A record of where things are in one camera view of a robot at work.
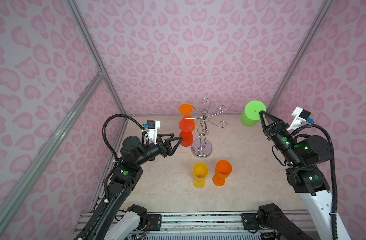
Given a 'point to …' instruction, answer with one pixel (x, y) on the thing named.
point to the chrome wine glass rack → (198, 148)
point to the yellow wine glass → (200, 171)
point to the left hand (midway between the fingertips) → (178, 135)
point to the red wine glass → (186, 126)
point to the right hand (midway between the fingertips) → (259, 111)
